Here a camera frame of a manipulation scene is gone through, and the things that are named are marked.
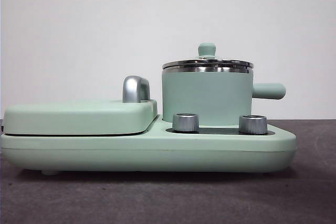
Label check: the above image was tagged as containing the silver control knob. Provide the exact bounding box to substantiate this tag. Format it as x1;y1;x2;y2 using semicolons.
172;113;200;132
238;114;268;134

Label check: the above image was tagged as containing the glass pot lid green knob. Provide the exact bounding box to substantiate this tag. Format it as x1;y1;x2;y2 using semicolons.
161;42;254;72

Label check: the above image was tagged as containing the green grill lid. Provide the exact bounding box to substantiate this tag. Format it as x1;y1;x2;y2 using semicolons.
3;98;158;136

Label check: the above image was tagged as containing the chrome grill lid handle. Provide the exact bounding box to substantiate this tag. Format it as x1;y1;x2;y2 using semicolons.
122;76;151;103

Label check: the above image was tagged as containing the green breakfast machine base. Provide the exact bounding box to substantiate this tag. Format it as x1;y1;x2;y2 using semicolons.
0;115;297;176

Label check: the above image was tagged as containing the green pot with handle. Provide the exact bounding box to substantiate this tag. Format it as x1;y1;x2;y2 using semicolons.
161;67;286;127

